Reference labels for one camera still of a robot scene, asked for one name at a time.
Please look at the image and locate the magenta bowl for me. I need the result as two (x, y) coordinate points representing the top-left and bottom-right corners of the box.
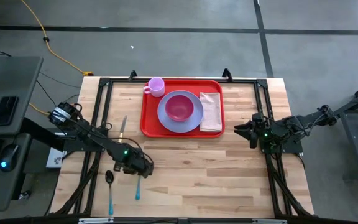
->
(165, 94), (195, 123)

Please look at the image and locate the lilac round plate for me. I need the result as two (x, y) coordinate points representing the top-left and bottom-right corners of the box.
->
(157, 90), (204, 134)

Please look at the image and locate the black aluminium table frame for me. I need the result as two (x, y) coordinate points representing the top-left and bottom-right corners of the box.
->
(48, 77), (316, 224)

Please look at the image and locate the black computer mouse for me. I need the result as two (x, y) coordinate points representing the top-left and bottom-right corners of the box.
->
(0, 144), (20, 173)

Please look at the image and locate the red plastic tray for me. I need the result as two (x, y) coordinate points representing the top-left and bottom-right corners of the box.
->
(140, 78), (226, 139)

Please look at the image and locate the silver metal bracket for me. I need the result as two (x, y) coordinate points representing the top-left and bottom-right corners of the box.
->
(78, 217), (114, 224)
(252, 218), (288, 224)

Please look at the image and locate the beige napkin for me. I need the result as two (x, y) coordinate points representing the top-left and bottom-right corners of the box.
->
(199, 91), (223, 133)

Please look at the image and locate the black smartphone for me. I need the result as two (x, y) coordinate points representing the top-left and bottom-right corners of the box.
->
(0, 95), (19, 127)

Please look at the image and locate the knife with cream handle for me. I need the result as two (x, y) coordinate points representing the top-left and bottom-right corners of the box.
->
(119, 115), (127, 144)

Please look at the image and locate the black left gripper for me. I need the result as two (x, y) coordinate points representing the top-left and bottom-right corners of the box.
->
(113, 148), (155, 179)

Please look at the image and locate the fork with teal handle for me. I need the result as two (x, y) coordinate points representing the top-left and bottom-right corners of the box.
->
(135, 175), (142, 201)

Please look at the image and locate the pink mug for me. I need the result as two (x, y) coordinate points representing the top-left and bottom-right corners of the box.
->
(143, 77), (166, 98)

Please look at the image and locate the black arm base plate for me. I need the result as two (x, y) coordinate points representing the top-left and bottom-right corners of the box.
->
(259, 130), (304, 154)
(63, 127), (109, 153)

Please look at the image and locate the yellow cable with splitter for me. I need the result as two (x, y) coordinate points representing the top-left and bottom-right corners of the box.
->
(29, 102), (52, 116)

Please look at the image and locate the white printed box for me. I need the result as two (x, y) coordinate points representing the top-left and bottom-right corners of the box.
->
(45, 147), (67, 169)

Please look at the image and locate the yellow extension cable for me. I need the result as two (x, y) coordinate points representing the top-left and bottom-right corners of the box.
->
(19, 0), (94, 77)

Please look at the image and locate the grey metal table frame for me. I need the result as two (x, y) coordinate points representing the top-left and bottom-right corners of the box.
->
(323, 79), (358, 182)

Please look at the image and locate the spoon with teal handle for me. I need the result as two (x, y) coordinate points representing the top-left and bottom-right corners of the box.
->
(104, 170), (115, 217)

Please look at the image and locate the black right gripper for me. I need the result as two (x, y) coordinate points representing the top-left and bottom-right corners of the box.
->
(234, 112), (265, 149)

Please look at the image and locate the grey computer desk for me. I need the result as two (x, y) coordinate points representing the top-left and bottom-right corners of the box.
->
(0, 55), (45, 213)

